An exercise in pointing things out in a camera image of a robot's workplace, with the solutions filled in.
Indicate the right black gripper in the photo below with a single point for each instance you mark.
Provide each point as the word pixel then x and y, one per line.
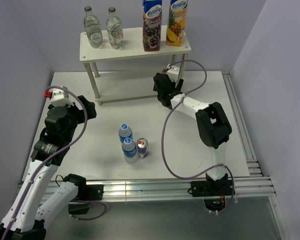
pixel 180 84

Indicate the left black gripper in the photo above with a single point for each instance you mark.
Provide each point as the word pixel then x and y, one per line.
pixel 89 107

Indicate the plastic water bottle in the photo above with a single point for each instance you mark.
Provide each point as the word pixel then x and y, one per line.
pixel 125 132
pixel 129 149

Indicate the blue red energy can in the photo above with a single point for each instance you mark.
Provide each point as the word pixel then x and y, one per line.
pixel 142 147

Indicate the purple juice carton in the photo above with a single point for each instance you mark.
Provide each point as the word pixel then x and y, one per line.
pixel 152 21

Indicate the pineapple juice carton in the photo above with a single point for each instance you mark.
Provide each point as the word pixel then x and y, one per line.
pixel 176 22

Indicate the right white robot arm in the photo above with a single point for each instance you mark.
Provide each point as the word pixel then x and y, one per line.
pixel 213 126

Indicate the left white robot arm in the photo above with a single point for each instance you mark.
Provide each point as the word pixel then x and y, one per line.
pixel 27 219

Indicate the white two-tier shelf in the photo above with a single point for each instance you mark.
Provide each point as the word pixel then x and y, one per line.
pixel 127 85

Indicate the right glass water bottle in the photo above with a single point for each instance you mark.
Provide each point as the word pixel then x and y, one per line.
pixel 114 29

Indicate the glass water bottle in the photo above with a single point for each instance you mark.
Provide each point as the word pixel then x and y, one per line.
pixel 92 28
pixel 114 29

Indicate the left glass water bottle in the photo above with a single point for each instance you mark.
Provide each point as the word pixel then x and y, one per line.
pixel 92 28

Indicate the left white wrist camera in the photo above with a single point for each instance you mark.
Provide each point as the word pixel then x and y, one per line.
pixel 58 97

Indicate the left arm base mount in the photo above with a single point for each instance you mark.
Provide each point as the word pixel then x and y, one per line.
pixel 92 192

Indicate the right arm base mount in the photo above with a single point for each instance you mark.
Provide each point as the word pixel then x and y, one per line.
pixel 211 188

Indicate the aluminium frame rail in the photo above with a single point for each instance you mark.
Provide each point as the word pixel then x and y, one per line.
pixel 98 155

